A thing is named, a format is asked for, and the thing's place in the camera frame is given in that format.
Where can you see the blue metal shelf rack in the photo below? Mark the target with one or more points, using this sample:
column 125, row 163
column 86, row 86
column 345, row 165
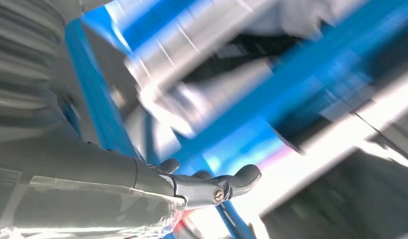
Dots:
column 289, row 85

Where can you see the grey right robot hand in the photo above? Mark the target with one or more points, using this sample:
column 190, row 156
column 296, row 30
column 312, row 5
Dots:
column 75, row 171

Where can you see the white plastic bin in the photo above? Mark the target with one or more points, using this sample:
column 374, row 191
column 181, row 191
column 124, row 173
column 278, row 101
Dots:
column 197, row 39

